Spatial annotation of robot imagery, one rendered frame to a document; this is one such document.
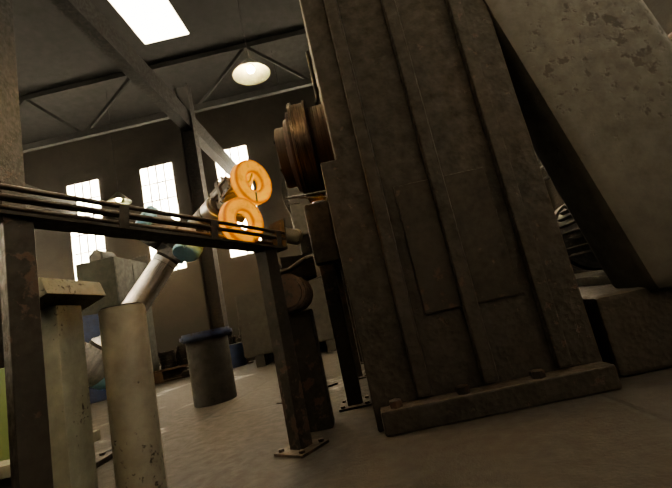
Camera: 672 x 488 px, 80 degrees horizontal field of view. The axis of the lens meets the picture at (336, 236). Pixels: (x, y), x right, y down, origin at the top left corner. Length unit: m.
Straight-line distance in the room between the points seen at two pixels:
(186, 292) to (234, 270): 1.57
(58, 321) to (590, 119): 1.70
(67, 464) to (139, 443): 0.17
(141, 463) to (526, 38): 1.73
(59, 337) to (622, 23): 1.98
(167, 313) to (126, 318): 11.87
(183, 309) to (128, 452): 11.70
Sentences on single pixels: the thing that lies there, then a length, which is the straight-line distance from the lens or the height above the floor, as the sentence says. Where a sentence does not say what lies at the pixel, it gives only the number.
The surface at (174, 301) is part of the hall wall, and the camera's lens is 13.04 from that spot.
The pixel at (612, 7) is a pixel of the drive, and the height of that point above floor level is 1.17.
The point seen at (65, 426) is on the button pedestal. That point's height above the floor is 0.24.
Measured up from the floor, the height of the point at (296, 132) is 1.12.
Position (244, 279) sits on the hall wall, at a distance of 12.31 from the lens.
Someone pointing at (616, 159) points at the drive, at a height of 0.65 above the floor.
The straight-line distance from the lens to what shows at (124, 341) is 1.26.
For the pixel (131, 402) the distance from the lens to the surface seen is 1.26.
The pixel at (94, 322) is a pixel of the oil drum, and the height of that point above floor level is 0.79.
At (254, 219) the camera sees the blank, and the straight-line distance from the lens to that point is 1.32.
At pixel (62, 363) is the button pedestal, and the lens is 1.32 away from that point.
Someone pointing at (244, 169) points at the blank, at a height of 0.89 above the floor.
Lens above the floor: 0.38
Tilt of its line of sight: 10 degrees up
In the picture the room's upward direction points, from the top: 12 degrees counter-clockwise
